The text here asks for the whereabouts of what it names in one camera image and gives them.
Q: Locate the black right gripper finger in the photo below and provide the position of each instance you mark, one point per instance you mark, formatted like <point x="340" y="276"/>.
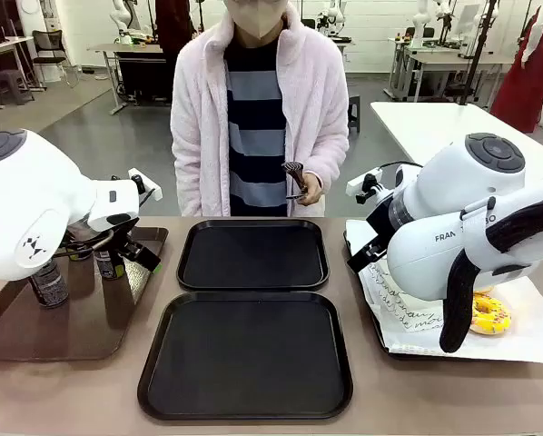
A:
<point x="360" y="261"/>
<point x="378" y="259"/>

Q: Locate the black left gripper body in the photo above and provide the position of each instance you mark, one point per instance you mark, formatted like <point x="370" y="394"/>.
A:
<point x="119" y="240"/>

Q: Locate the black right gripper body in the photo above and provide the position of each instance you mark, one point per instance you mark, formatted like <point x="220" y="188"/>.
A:
<point x="380" y="218"/>

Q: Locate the black and green drink can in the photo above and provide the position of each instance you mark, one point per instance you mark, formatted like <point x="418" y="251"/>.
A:
<point x="108" y="268"/>

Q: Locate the black patterned Pepsi can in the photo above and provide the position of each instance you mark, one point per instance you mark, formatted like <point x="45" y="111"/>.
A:
<point x="49" y="286"/>

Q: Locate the dark metal tongs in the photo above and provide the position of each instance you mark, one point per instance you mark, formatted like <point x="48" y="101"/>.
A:
<point x="295" y="175"/>

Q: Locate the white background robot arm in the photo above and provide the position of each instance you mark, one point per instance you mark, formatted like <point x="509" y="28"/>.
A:
<point x="119" y="18"/>
<point x="335" y="13"/>
<point x="420" y="20"/>

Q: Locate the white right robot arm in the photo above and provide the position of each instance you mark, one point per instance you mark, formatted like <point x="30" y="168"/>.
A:
<point x="457" y="181"/>

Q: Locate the person's left forearm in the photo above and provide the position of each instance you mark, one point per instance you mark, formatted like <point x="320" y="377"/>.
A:
<point x="332" y="154"/>

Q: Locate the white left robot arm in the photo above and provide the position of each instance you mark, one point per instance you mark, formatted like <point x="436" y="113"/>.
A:
<point x="26" y="191"/>

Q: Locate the person's right forearm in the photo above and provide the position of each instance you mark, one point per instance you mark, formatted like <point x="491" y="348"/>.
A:
<point x="185" y="181"/>

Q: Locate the person's left hand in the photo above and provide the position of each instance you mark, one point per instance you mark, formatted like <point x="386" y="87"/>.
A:
<point x="312" y="188"/>

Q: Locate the white table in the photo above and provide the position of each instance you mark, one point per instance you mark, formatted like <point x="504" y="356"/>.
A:
<point x="417" y="127"/>

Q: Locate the black tray under paper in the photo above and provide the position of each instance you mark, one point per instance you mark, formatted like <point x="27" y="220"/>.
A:
<point x="403" y="356"/>

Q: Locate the small black square tray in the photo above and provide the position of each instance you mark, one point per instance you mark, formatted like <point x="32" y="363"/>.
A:
<point x="253" y="256"/>

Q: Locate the black plastic stool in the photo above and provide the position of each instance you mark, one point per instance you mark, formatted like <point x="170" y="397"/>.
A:
<point x="354" y="109"/>

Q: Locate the yellow sprinkled donut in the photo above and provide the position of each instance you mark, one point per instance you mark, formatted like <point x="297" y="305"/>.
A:
<point x="494" y="318"/>

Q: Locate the large black square tray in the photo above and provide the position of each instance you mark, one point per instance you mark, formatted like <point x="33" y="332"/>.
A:
<point x="246" y="359"/>

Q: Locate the person in pink fleece jacket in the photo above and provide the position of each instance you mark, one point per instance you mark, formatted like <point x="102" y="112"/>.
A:
<point x="199" y="113"/>

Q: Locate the white paper sheet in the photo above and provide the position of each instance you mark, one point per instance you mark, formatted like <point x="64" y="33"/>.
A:
<point x="535" y="327"/>

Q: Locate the white background workbench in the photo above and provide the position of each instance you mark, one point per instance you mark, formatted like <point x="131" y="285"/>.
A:
<point x="453" y="60"/>

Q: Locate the grey background desk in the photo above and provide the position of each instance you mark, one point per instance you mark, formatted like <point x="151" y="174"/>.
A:
<point x="344" y="45"/>

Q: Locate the black stand pole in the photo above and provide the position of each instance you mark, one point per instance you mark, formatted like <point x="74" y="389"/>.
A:
<point x="478" y="59"/>

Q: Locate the red dress on mannequin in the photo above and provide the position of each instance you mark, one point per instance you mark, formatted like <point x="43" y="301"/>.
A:
<point x="526" y="91"/>

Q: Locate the grey background workbench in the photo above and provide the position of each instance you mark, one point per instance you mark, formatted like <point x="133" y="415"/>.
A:
<point x="112" y="47"/>

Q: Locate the dark low stool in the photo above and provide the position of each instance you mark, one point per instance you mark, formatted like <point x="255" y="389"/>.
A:
<point x="12" y="77"/>

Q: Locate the black office chair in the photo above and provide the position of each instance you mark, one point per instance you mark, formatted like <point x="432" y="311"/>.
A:
<point x="46" y="38"/>

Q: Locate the person in dark clothes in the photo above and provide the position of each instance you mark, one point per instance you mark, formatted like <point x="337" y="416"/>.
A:
<point x="174" y="27"/>

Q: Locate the beige face mask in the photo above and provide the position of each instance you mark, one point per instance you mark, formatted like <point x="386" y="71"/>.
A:
<point x="253" y="18"/>

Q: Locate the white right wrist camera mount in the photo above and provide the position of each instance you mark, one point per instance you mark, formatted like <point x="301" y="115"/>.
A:
<point x="360" y="182"/>

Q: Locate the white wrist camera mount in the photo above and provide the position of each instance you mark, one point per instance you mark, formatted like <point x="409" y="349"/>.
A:
<point x="153" y="190"/>
<point x="360" y="182"/>

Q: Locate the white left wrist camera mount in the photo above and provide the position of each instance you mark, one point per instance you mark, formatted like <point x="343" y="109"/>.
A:
<point x="153" y="190"/>

